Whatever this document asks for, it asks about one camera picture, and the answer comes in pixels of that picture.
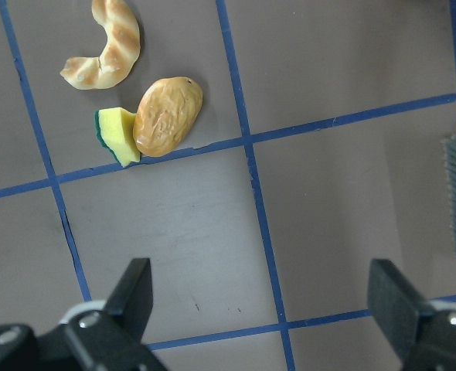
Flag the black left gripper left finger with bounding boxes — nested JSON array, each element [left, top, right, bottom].
[[0, 258, 165, 370]]

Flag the yellow green sponge piece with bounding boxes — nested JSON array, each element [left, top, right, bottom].
[[94, 107, 141, 168]]

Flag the toy croissant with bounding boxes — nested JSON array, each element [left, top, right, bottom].
[[60, 1, 141, 90]]

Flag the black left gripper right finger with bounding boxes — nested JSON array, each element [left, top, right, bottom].
[[367, 259, 456, 370]]

